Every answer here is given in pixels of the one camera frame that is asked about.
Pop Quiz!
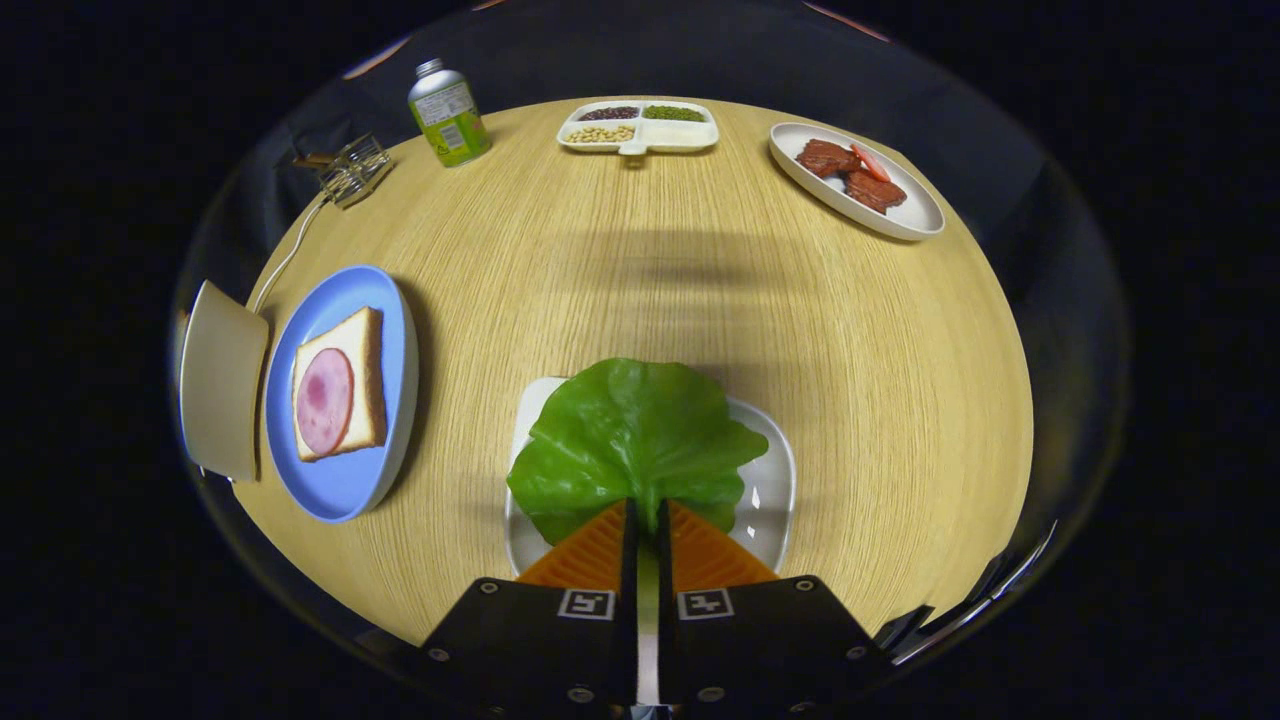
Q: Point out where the blue round plate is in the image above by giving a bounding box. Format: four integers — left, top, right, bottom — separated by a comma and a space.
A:
264, 264, 419, 524

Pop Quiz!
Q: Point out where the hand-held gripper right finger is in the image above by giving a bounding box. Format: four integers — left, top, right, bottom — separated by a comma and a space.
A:
655, 498, 886, 716

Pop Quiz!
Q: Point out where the white square plate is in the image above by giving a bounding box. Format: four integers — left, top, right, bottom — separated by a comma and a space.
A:
503, 376, 798, 579

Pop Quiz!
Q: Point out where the white toaster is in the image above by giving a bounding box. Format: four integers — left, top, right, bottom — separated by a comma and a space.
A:
178, 280, 271, 483

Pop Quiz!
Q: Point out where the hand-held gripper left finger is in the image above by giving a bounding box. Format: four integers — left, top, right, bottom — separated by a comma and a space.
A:
418, 498, 641, 716

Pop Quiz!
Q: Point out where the white oval plate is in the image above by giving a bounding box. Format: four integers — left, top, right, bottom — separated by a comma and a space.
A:
768, 122, 946, 242

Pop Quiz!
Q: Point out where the wire mesh utensil holder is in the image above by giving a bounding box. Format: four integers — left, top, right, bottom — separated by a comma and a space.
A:
318, 133, 394, 209

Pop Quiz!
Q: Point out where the pink ham slice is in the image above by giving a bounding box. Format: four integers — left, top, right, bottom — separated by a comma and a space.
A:
296, 347, 355, 457

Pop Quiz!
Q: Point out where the green lettuce leaf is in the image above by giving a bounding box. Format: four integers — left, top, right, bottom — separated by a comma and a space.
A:
505, 357, 771, 546

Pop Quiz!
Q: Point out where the green labelled metal bottle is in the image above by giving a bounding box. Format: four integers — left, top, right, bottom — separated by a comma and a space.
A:
407, 58, 493, 168

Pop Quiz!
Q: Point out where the white power cable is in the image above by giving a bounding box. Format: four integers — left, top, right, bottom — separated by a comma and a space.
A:
250, 190, 336, 316

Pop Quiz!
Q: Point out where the white divided dish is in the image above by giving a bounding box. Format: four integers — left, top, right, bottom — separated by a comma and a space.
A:
556, 99, 720, 157

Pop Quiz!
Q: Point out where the brown meat piece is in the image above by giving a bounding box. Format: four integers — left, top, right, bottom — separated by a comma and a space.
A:
796, 139, 863, 179
845, 170, 908, 213

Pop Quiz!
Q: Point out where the white bread slice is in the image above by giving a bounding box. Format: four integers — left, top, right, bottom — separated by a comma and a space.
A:
291, 306, 389, 463

